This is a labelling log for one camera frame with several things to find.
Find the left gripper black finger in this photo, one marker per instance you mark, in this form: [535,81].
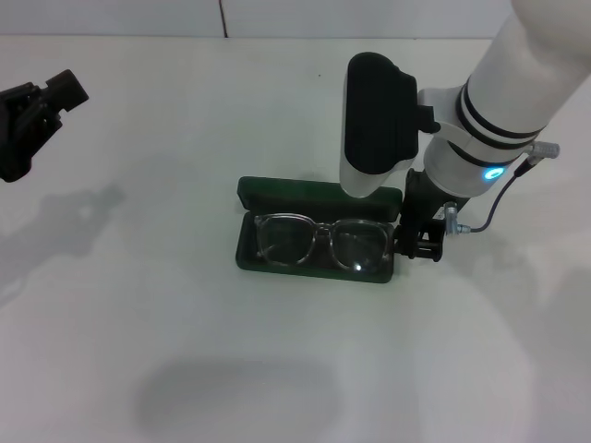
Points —
[20,159]
[67,92]

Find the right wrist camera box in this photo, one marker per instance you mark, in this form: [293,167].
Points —
[378,115]

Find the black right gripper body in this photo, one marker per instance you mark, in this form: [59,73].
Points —
[422,203]

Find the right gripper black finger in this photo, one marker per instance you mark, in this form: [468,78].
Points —
[433,247]
[406,242]

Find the dark green glasses case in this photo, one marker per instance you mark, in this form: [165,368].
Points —
[295,191]

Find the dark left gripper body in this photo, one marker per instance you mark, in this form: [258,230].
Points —
[14,115]

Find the clear transparent glasses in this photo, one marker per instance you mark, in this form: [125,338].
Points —
[323,231]

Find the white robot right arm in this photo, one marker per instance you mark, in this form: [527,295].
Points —
[517,78]

